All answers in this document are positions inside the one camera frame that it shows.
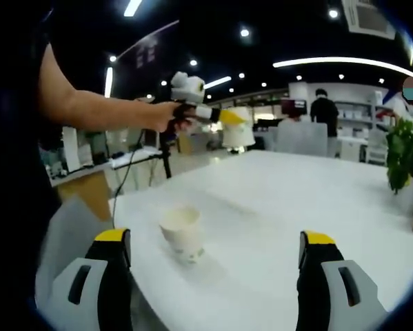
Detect white table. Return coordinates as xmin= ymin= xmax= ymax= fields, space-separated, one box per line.
xmin=109 ymin=150 xmax=413 ymax=331

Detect dark cable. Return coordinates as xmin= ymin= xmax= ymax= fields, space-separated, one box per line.
xmin=111 ymin=136 xmax=145 ymax=230

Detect curved ceiling light strip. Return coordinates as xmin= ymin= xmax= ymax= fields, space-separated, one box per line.
xmin=272 ymin=57 xmax=413 ymax=86

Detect dark wall display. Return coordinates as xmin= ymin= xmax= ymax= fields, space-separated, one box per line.
xmin=281 ymin=97 xmax=309 ymax=117

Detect short ceiling light strip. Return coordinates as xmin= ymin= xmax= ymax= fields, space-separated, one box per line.
xmin=203 ymin=75 xmax=232 ymax=90
xmin=123 ymin=0 xmax=143 ymax=17

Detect stack of paper cups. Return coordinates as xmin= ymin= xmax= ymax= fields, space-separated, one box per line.
xmin=221 ymin=106 xmax=256 ymax=154

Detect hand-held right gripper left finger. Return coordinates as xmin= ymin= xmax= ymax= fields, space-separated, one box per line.
xmin=50 ymin=227 xmax=134 ymax=331

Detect wooden cabinet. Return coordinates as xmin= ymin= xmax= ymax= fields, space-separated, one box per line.
xmin=59 ymin=170 xmax=112 ymax=221

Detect person's left hand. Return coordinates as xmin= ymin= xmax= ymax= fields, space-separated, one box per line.
xmin=147 ymin=101 xmax=195 ymax=134

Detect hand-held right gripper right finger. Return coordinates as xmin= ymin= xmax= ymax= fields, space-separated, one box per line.
xmin=296 ymin=230 xmax=390 ymax=331

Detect white paper cup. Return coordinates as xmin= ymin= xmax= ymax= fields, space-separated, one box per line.
xmin=159 ymin=205 xmax=205 ymax=265

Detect ceiling air conditioner vent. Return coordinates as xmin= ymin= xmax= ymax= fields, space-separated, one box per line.
xmin=342 ymin=0 xmax=396 ymax=39

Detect small white side desk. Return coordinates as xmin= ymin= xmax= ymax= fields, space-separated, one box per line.
xmin=109 ymin=148 xmax=164 ymax=170

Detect round ceiling downlights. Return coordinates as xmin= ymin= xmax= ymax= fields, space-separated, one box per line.
xmin=108 ymin=8 xmax=386 ymax=101

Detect white mesh office chair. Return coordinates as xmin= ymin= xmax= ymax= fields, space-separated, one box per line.
xmin=366 ymin=129 xmax=390 ymax=165

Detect person's dark shirt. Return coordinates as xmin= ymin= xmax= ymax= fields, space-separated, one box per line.
xmin=0 ymin=13 xmax=62 ymax=304

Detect red blue wall banner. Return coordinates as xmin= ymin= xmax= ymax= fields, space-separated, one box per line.
xmin=381 ymin=88 xmax=405 ymax=106

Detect white storage shelf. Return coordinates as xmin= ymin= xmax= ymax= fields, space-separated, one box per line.
xmin=333 ymin=99 xmax=390 ymax=130

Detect green potted plant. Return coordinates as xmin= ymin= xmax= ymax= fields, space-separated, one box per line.
xmin=385 ymin=118 xmax=413 ymax=217

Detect wooden counter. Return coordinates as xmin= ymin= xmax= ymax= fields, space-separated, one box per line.
xmin=177 ymin=132 xmax=207 ymax=154

